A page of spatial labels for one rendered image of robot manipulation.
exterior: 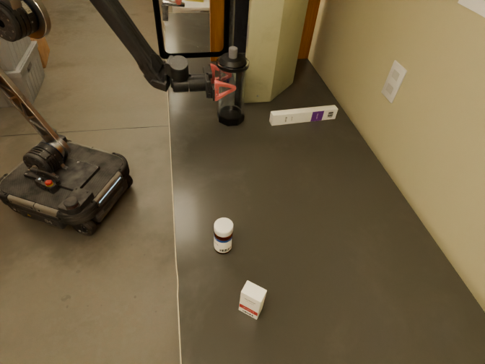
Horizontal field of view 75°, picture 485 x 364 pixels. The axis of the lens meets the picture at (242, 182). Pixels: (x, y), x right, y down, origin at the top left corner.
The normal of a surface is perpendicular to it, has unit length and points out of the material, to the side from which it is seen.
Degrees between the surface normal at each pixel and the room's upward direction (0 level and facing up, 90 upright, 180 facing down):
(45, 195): 0
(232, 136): 0
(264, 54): 90
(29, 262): 0
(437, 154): 90
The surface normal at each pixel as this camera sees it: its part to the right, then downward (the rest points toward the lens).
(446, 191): -0.98, 0.09
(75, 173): 0.06, -0.69
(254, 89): 0.18, 0.72
